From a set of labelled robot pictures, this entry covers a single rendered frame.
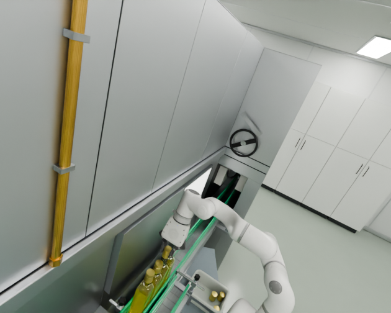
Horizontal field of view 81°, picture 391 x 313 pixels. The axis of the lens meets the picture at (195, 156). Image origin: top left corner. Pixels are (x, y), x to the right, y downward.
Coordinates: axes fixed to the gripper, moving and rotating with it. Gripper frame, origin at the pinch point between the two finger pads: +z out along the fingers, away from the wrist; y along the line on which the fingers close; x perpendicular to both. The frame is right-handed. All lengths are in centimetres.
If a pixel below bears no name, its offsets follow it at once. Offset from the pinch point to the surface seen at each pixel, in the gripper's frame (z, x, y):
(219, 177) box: -18, 109, -10
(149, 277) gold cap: 6.8, -11.7, 0.7
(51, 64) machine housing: -55, -62, -15
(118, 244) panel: -2.7, -18.9, -13.2
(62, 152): -40, -56, -14
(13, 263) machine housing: -14, -57, -16
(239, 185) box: -20, 106, 9
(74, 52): -58, -61, -14
